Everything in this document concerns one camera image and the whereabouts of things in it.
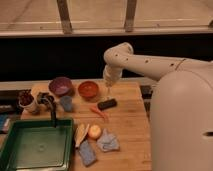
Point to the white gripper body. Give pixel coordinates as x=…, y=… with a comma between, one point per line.
x=111, y=75

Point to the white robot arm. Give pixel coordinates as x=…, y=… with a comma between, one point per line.
x=181, y=109

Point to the red bowl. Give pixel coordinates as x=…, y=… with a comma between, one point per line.
x=88, y=89

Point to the purple bowl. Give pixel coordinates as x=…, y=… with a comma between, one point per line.
x=60, y=86

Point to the black rectangular block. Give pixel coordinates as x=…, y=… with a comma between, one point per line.
x=107, y=104

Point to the orange carrot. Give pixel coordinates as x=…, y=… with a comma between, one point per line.
x=99, y=112

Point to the blue plastic cup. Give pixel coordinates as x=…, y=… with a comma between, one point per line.
x=66, y=103

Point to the wooden countertop board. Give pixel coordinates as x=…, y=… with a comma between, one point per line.
x=128, y=121

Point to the yellow apple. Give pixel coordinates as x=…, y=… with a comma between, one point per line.
x=94, y=132

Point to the yellow corn cob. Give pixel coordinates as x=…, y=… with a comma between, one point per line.
x=80, y=134

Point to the light blue crumpled cloth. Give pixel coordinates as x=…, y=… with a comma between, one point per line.
x=108, y=142

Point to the black faucet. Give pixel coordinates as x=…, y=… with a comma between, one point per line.
x=48, y=101

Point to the blue sponge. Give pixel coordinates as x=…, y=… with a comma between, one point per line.
x=86, y=153

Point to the white cup with dark contents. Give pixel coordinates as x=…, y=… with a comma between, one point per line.
x=27, y=101

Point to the green sink basin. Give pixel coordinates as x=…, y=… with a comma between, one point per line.
x=37, y=145

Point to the right window frame post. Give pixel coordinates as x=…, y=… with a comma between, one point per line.
x=130, y=15

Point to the window frame post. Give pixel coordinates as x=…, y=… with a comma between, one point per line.
x=64, y=16
x=130, y=15

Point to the left window frame post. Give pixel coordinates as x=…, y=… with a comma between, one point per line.
x=64, y=16

